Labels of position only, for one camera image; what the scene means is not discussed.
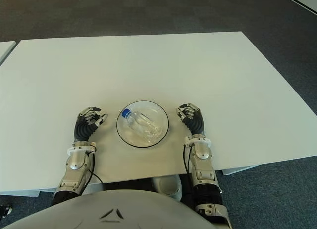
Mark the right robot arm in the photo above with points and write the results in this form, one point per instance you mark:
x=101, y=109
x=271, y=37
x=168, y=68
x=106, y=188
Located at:
x=203, y=169

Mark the clear bottle with blue cap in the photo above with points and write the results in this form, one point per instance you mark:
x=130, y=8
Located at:
x=143, y=126

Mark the small black silver floor object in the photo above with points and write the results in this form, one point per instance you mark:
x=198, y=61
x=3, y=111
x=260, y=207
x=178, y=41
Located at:
x=6, y=210

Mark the clear glass bowl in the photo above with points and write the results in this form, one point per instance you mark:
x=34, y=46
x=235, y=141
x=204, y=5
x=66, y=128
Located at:
x=123, y=137

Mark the neighbouring white table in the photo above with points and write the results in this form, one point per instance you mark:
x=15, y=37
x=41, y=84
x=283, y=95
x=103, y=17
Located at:
x=6, y=49

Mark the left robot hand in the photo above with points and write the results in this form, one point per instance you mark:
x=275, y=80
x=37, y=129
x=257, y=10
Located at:
x=84, y=128

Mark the grey robot torso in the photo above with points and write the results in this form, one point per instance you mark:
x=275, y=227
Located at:
x=111, y=211

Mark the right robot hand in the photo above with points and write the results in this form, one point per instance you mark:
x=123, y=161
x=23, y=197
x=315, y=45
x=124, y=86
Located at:
x=195, y=122

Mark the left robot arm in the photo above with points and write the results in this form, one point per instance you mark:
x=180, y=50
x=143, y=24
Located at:
x=74, y=169

